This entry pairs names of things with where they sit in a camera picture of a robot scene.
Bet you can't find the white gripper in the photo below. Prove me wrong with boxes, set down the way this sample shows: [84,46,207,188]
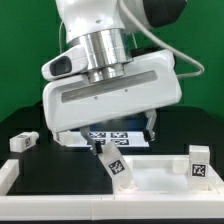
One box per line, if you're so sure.
[42,46,182,155]

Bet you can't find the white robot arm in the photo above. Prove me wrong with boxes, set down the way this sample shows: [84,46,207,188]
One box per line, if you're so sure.
[41,0,181,154]

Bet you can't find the grey camera cable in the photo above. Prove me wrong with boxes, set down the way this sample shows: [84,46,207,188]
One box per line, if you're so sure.
[58,20,66,54]

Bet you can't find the white sheet with fiducial tags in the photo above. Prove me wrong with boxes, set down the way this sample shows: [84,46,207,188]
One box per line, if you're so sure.
[69,132,148,147]

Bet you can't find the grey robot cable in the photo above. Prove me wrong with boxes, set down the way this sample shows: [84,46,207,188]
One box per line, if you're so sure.
[118,0,205,80]

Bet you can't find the white square tabletop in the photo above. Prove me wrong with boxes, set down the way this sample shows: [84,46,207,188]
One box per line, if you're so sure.
[120,155,224,195]

